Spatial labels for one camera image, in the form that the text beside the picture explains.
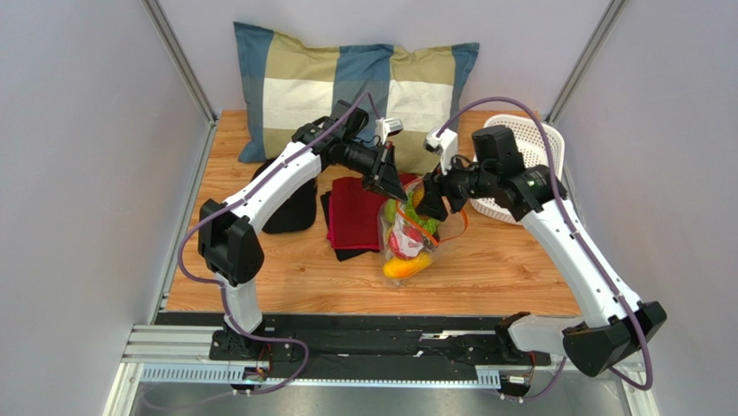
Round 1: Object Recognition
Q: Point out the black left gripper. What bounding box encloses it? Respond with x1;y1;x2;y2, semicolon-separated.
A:
340;138;407;204

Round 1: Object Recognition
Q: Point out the green grape bunch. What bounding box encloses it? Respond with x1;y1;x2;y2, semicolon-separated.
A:
404;201;441;235

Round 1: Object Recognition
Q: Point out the green pear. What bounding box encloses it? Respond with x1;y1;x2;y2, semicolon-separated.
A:
383;199;397;224

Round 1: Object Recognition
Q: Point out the clear zip bag orange zipper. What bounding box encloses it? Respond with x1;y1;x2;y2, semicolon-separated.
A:
377;179;468;287

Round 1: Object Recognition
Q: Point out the red apple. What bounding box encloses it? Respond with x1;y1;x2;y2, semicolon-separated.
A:
387;226;424;259

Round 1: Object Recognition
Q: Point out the orange yellow mango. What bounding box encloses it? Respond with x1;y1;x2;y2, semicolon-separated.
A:
382;251;432;280

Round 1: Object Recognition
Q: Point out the brown kiwi fruit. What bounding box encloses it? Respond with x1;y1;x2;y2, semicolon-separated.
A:
411;187;424;208

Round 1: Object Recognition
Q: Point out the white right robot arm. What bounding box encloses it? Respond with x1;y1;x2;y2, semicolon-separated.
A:
416;125;667;377

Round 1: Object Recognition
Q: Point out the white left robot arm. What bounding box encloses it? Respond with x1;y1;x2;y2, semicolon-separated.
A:
197;101;407;359

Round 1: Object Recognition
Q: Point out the dark red folded cloth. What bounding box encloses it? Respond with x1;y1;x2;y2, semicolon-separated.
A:
327;177;393;251

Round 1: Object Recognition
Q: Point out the black folded cloth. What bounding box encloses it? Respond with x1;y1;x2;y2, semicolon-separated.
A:
320;191;378;262

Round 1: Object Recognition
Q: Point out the black cap with letter R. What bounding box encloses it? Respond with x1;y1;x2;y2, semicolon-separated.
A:
262;179;317;235

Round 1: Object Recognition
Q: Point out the white perforated plastic basket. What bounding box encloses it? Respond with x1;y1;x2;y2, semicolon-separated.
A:
470;114;566;224

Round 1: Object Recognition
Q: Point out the blue beige checkered pillow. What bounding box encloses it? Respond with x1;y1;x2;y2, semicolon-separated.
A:
233;23;480;174

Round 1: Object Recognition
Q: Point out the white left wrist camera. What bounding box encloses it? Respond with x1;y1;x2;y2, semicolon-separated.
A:
374;118;404;145

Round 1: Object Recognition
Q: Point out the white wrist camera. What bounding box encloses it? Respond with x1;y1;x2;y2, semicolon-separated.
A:
374;118;404;145
424;127;458;175

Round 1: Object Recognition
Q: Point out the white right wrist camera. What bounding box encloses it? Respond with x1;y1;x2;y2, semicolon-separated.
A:
424;127;458;175

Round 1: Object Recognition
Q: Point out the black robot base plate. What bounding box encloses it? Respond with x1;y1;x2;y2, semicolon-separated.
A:
155;309;584;385

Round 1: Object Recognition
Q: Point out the right aluminium corner post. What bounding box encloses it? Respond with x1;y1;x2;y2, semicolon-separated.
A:
546;0;629;125

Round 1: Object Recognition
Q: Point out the aluminium corner post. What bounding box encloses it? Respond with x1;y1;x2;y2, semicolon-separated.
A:
546;0;629;125
141;0;218;127

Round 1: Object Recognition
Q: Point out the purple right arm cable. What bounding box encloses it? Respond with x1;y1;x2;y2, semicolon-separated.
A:
435;96;654;403

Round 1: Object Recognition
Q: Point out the left aluminium corner post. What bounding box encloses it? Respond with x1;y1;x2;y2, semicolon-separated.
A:
141;0;218;127

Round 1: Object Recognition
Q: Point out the aluminium frame rail base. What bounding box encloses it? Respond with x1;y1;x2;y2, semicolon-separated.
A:
105;323;658;415

